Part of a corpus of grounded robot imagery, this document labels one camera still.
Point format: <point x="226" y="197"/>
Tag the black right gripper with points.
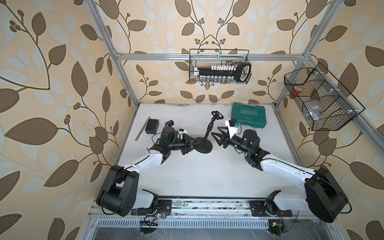
<point x="225" y="135"/>

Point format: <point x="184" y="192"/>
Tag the red item in basket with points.
<point x="297" y="90"/>

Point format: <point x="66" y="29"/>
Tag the green plastic tool case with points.
<point x="249" y="115"/>

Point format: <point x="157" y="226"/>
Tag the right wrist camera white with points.
<point x="232" y="125"/>

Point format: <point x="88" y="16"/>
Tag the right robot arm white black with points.
<point x="319" y="194"/>

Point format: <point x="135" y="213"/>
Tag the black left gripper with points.
<point x="187" y="143"/>

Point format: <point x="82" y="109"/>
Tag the socket set rail black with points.
<point x="239" y="73"/>

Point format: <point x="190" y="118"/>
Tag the black wire basket back wall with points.
<point x="209" y="57"/>

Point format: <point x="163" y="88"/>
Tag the plastic bag in basket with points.
<point x="314" y="109"/>

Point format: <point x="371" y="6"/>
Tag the black microphone stand pole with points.
<point x="169" y="123"/>

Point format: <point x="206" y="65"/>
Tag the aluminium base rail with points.
<point x="205" y="213"/>

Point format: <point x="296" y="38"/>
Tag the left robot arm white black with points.
<point x="120" y="192"/>

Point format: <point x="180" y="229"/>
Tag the black wire basket wall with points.
<point x="209" y="57"/>
<point x="339" y="104"/>

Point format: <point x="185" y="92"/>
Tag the small black box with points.
<point x="152" y="126"/>

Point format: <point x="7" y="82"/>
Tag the black wire basket right wall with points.
<point x="339" y="104"/>

